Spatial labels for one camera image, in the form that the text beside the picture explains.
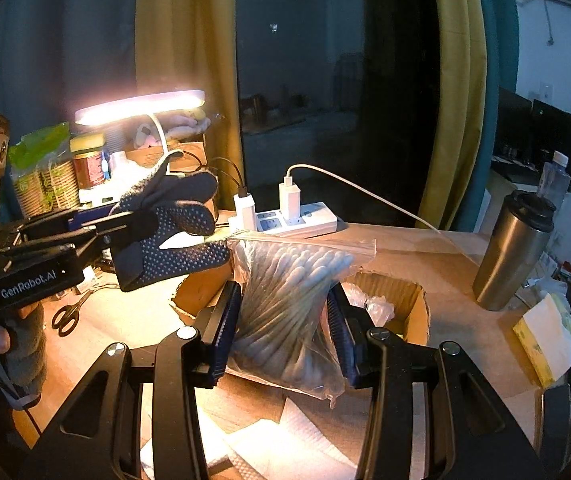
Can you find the green bag of paper cups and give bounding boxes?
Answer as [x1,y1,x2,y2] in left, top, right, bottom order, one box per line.
[8,122,81,218]

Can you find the black charging cable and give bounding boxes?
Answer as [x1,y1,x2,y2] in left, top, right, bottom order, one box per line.
[186,152,247,197]

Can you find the clear bag of cotton swabs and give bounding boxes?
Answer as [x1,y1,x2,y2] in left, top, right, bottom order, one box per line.
[226,230,377,408]

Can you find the dark glass window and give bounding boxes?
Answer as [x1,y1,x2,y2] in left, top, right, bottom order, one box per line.
[233,0,441,231]

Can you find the bag of cotton balls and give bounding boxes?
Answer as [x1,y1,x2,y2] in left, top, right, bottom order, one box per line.
[345,285,396,331]

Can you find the white computer desk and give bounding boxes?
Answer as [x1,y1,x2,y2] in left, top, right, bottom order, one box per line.
[485,167,541,233]

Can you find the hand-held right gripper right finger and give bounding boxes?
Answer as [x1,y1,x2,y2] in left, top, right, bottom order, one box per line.
[326,285,549,480]

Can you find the person's left forearm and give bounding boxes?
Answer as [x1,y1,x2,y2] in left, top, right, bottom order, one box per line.
[0,355,46,461]

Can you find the teal curtain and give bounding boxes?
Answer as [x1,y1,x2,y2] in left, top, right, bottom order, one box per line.
[0,0,141,221]
[473,0,521,233]

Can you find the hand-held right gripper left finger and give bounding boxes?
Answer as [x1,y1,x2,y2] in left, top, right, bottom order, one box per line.
[18,280,244,480]

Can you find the clear plastic water bottle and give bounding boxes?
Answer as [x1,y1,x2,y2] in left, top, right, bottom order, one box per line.
[535,150,571,211]

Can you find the dark dotted knit glove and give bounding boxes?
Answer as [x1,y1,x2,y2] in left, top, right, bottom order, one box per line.
[110,157,231,292]

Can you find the yellow curtain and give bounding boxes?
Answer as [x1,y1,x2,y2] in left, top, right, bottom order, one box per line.
[136,0,246,211]
[415,0,491,233]

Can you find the black scissors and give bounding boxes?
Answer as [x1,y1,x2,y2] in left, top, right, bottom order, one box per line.
[50,290,91,337]

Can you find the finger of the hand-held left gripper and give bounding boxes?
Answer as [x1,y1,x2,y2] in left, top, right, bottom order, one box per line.
[16,209,139,242]
[0,229,119,266]

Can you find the black phone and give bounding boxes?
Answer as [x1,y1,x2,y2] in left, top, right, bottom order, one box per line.
[540,382,571,466]

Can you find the white charging cable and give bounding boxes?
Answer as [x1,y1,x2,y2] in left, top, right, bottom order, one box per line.
[284,162,446,233]

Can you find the short white charger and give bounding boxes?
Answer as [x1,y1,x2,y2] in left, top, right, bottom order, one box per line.
[233,192,256,231]

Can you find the tall white charger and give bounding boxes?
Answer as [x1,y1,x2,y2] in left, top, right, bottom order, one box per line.
[279,176,301,221]

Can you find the jar with yellow lid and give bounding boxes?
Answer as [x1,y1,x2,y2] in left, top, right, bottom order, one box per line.
[70,132,109,191]

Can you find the brown cardboard carton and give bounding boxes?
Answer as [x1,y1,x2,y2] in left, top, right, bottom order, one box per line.
[128,140,209,176]

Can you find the white power strip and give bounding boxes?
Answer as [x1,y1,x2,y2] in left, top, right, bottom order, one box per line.
[228,202,339,238]

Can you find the pale plush toy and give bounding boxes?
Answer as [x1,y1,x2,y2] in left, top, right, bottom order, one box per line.
[133,109,214,150]

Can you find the black monitor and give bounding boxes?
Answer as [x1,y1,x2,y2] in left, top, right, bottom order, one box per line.
[490,87,533,171]
[530,99,571,193]

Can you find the yellow tissue pack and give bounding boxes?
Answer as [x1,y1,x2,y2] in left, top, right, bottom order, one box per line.
[512,292,571,388]

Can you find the cardboard box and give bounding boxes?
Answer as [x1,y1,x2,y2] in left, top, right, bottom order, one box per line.
[170,257,431,361]

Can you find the stainless steel tumbler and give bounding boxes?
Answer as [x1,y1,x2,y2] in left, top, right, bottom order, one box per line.
[472,190,557,312]

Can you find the white desk lamp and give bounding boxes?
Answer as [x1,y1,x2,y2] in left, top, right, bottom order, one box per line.
[74,89,206,166]

